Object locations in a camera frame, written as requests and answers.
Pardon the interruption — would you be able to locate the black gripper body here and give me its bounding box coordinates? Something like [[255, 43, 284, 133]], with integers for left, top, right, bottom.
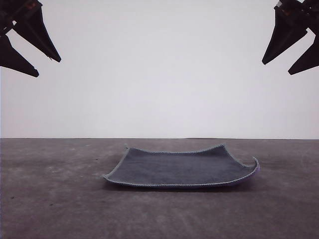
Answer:
[[0, 0, 42, 33], [276, 0, 319, 33]]

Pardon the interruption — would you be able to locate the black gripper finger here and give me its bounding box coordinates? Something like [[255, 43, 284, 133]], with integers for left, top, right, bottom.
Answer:
[[287, 27, 319, 76], [0, 34, 40, 78], [261, 6, 308, 65], [13, 5, 62, 63]]

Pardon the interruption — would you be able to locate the purple towel with grey hem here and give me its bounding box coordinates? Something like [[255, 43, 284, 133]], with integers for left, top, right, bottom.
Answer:
[[100, 142, 260, 188]]

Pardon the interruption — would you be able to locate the grey table cloth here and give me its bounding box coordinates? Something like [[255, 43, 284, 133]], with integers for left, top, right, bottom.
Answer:
[[0, 137, 319, 239]]

